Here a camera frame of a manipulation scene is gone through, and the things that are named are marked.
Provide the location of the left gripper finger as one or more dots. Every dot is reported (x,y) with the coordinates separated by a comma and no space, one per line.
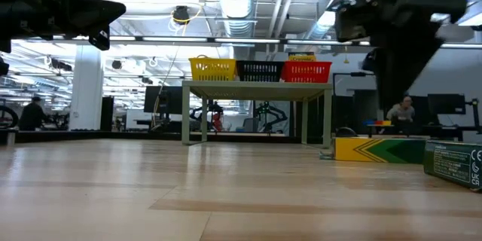
(98,11)

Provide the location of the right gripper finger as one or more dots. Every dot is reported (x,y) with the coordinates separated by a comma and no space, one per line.
(399,71)
(370,60)

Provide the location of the black background robot arm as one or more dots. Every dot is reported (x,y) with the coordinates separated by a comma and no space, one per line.
(271,115)

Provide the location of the yellow hanging tag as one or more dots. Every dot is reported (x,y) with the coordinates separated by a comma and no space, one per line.
(345,59)

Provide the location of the person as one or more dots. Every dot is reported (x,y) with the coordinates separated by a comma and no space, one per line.
(32,115)
(401,112)

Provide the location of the black monitor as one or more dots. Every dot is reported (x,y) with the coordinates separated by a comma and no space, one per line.
(446,103)
(421,109)
(162,99)

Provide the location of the black round ceiling speaker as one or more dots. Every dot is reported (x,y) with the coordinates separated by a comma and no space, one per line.
(116,64)

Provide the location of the colourful block row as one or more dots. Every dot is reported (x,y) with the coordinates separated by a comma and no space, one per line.
(376,123)

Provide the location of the red plastic basket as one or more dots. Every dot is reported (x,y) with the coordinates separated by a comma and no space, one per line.
(307,72)

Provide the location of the white square column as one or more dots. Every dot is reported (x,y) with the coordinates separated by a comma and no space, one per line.
(86,94)

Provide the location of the black plastic basket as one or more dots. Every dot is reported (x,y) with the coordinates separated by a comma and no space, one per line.
(260,71)

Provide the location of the pale green riser shelf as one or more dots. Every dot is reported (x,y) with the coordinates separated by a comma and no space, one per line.
(256,90)

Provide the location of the yellow plastic basket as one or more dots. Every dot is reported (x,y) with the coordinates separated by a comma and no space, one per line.
(212,69)

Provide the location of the black metal door frame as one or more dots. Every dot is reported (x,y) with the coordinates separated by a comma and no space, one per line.
(350,74)

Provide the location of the silver round ventilation duct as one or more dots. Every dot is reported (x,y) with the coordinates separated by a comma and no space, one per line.
(237,3)
(324,22)

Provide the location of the long ceiling light rail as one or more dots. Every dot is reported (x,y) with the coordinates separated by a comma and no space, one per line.
(169,38)

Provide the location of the black ceiling camera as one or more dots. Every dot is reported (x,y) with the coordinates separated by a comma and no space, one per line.
(181,14)

